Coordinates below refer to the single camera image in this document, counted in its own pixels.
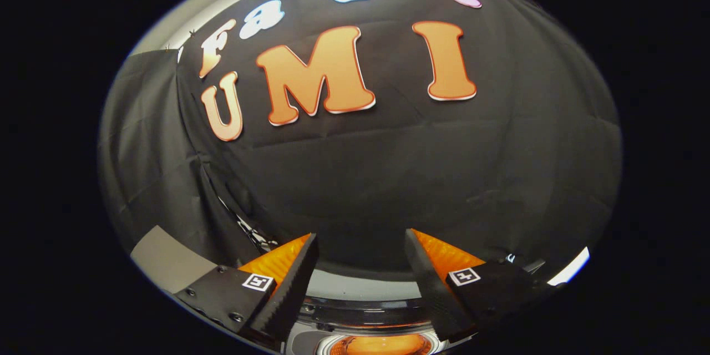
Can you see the grey flat board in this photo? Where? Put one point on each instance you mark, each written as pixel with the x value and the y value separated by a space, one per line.
pixel 166 260

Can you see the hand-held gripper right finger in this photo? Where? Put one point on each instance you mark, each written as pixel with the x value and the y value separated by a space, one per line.
pixel 432 294

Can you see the grey washing machine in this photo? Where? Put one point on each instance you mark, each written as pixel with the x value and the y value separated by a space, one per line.
pixel 360 288

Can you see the white paper sheet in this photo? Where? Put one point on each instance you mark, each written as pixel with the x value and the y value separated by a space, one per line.
pixel 571 269

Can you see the small pale blue clip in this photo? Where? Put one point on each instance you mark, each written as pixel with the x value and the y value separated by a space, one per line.
pixel 510 258

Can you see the black backdrop cloth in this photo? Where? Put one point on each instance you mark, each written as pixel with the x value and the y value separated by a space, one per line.
pixel 416 177

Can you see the yellow polo shirt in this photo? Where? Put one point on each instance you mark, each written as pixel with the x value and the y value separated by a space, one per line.
pixel 380 345

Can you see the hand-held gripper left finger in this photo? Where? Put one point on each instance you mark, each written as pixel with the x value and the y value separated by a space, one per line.
pixel 291 294

